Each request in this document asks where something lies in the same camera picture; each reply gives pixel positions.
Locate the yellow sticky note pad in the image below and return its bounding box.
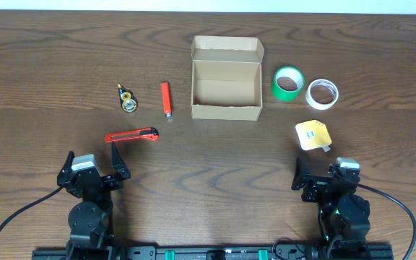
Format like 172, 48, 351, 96
295, 120, 332, 152

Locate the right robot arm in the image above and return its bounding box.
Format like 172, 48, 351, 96
291, 157, 371, 259

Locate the white tape roll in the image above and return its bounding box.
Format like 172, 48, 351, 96
305, 79, 339, 111

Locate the black yellow correction tape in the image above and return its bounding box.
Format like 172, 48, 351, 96
118, 83, 138, 113

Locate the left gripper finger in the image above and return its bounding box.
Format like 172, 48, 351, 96
111, 142, 131, 180
60, 151, 75, 176

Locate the red utility knife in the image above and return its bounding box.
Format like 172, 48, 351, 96
104, 127, 160, 143

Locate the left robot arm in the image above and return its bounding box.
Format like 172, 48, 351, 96
57, 142, 131, 260

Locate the green tape roll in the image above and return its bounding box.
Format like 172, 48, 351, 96
272, 66, 305, 101

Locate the left black cable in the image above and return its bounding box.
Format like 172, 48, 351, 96
0, 186, 66, 260

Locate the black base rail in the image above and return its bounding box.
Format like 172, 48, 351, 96
31, 243, 394, 260

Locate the cardboard box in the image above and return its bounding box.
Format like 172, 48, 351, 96
191, 35, 264, 121

